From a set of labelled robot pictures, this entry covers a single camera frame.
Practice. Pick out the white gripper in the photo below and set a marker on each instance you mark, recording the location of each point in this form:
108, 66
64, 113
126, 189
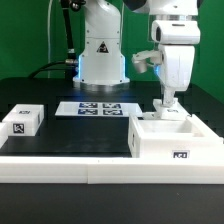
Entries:
175, 70

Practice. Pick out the white cabinet body box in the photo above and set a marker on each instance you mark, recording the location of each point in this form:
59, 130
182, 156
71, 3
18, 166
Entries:
168, 139

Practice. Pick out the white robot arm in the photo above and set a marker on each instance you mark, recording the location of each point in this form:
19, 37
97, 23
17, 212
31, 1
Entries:
174, 32

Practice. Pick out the white cabinet top block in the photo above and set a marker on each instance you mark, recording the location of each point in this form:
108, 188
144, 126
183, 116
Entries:
24, 119

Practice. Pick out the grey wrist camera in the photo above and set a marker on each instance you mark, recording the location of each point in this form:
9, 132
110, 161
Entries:
145, 59

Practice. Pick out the white marker base plate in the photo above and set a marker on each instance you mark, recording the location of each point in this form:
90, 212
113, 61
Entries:
98, 109

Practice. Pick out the white U-shaped fence frame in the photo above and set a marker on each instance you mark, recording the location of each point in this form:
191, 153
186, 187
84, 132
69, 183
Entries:
100, 170

